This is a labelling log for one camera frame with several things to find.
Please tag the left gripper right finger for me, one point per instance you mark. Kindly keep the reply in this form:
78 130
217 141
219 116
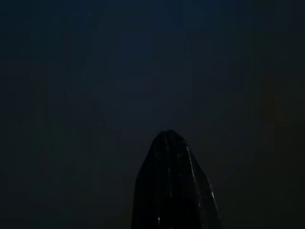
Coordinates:
190 195

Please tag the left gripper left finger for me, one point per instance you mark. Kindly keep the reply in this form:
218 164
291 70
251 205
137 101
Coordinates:
152 190

